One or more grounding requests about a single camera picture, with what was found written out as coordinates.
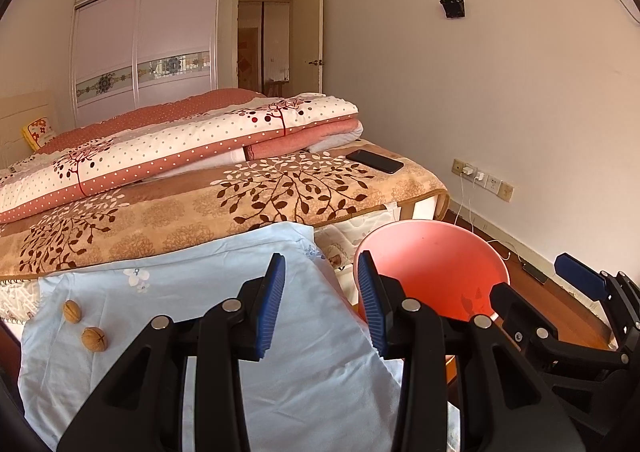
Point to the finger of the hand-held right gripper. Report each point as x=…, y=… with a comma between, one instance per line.
x=520, y=312
x=580, y=277

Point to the brown walnut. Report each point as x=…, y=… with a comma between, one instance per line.
x=94, y=339
x=71, y=311

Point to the white sliding-door wardrobe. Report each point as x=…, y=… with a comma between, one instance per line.
x=105, y=47

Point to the pink folded blanket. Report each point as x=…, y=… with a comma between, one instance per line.
x=300, y=139

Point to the yellow floral pillow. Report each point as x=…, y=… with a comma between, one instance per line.
x=39, y=131

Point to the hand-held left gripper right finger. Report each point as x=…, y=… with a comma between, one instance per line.
x=371, y=312

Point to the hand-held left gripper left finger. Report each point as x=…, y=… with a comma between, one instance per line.
x=270, y=312

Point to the black wall device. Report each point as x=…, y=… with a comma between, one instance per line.
x=454, y=7

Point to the cream room door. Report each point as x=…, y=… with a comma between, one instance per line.
x=305, y=32

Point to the black power adapter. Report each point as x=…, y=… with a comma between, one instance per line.
x=534, y=273

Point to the black smartphone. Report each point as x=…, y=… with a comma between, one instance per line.
x=375, y=161

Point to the white folded sheet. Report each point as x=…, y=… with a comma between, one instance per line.
x=335, y=139

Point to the pink plastic bin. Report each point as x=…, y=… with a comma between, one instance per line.
x=430, y=262

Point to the light blue floral cloth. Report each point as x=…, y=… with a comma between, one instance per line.
x=225, y=282

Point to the dotted tree-print quilt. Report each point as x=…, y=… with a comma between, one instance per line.
x=175, y=142

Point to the wall socket panel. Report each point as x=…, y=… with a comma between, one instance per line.
x=505, y=192

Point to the white charger plug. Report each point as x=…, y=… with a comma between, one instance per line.
x=470, y=172

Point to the brown leaf-print blanket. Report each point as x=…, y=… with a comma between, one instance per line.
x=200, y=212

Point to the cream bed headboard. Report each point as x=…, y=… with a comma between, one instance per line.
x=25, y=107

